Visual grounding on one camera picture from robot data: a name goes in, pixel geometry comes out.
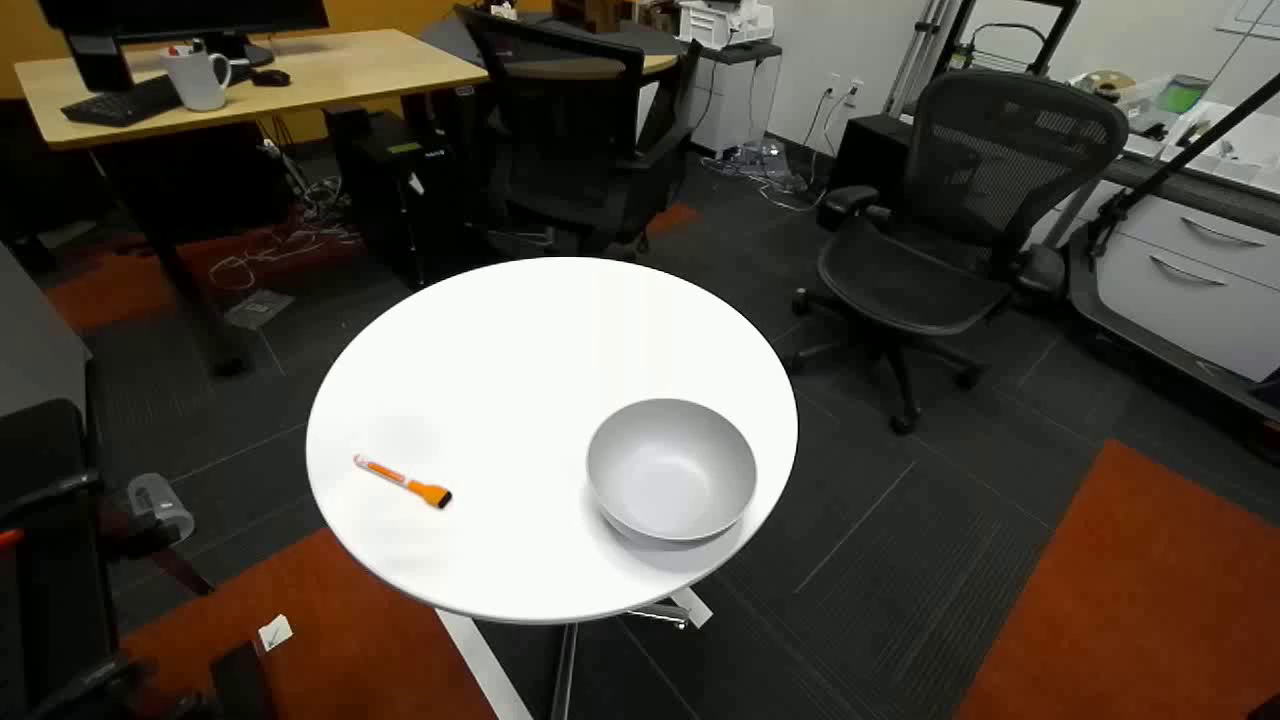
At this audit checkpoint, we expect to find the black box on floor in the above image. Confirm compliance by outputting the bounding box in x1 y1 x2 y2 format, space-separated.
834 110 915 204

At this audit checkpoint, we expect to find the dark grey cabinet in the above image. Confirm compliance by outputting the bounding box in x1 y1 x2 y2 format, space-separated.
0 243 97 432

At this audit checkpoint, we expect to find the white drawer cabinet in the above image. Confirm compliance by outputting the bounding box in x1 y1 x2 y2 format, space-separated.
1092 193 1280 393

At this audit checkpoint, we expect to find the orange and white marker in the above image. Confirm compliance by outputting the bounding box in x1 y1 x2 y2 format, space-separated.
354 451 455 512

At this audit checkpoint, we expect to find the green box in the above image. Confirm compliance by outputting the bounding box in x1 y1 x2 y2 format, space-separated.
1157 72 1215 119

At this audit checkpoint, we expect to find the white printer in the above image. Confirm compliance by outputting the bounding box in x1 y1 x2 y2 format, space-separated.
675 0 777 56

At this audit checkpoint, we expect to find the small white cabinet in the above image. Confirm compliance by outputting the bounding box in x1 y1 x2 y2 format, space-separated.
692 50 784 154

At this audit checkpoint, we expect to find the white mug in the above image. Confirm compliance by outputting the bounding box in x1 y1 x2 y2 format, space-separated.
166 44 242 110

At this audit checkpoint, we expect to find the black keyboard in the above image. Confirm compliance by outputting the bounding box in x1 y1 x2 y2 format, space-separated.
58 76 193 131

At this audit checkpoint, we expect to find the white round bowl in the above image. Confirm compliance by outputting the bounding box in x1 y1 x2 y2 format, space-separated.
583 395 762 548

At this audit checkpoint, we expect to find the black computer monitor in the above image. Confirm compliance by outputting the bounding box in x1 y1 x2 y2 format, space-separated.
38 0 334 95

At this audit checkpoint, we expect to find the black padded office chair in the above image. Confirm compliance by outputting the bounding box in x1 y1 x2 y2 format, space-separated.
455 5 705 263

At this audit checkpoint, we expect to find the small grey cylindrical object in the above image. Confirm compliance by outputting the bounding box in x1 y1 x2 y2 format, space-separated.
125 467 202 548

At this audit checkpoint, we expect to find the black mesh office chair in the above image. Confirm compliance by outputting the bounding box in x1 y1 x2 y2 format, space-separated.
789 68 1131 434

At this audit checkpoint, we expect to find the white table base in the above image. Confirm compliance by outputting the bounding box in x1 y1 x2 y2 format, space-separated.
437 582 716 720

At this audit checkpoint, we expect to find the black kick scooter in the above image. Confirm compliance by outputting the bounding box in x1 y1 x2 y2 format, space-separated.
1017 72 1280 432

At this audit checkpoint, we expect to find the black computer tower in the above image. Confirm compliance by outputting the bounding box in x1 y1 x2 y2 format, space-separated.
326 104 446 272

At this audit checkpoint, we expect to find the black upright post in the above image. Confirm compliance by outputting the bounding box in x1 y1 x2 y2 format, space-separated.
209 641 279 720

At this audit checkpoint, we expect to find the light wooden desk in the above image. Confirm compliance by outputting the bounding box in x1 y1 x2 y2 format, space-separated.
12 27 494 376

